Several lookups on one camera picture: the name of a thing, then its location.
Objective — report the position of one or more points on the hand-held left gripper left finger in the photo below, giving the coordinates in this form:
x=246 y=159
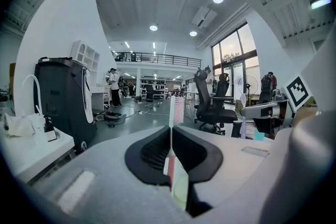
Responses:
x=152 y=149

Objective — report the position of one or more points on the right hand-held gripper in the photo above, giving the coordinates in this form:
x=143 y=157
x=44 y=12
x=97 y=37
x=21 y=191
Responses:
x=298 y=93

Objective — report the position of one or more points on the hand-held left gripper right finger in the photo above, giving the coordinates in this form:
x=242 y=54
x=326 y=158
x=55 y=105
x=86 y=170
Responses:
x=197 y=154

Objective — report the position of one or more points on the yellow-green translucent cup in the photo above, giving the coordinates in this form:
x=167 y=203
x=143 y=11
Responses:
x=180 y=186

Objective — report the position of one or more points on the person's right forearm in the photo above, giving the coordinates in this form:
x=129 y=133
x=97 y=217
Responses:
x=305 y=116

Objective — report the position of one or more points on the standing fan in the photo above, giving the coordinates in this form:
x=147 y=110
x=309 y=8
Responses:
x=248 y=86

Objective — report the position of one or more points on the white power strip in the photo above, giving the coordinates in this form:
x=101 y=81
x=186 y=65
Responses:
x=141 y=112

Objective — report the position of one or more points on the black office chair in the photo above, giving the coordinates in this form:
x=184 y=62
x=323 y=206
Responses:
x=223 y=84
x=207 y=102

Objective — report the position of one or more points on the black robot vacuum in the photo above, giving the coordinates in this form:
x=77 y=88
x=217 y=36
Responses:
x=110 y=116

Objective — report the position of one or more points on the glass window doors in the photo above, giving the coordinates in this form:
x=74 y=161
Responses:
x=236 y=60

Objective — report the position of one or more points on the black visitor chair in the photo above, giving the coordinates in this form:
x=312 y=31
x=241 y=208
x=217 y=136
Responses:
x=150 y=93

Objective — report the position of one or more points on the storage shelving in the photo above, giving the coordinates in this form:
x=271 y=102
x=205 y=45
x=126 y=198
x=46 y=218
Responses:
x=153 y=84

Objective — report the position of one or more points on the white vanity desk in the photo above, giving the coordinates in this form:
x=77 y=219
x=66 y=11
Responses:
x=101 y=94

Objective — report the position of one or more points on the black mezzanine railing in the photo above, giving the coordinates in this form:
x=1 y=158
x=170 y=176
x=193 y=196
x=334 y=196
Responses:
x=157 y=57

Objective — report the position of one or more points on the black and white appliance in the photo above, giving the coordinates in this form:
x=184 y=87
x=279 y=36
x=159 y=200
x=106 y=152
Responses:
x=63 y=102

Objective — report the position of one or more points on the ceiling air conditioner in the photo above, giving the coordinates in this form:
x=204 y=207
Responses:
x=204 y=16

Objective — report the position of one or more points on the white cubby cabinet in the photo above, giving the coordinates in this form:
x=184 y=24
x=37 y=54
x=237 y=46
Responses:
x=86 y=53

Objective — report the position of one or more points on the white sink counter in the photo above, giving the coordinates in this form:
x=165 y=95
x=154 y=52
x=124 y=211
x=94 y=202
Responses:
x=31 y=149

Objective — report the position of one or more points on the fluorescent ceiling light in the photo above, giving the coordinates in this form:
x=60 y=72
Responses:
x=320 y=2

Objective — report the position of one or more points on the white curved faucet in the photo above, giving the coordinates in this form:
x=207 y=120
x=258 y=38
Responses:
x=34 y=86

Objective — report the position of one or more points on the white tissue pile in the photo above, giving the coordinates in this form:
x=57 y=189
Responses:
x=18 y=126

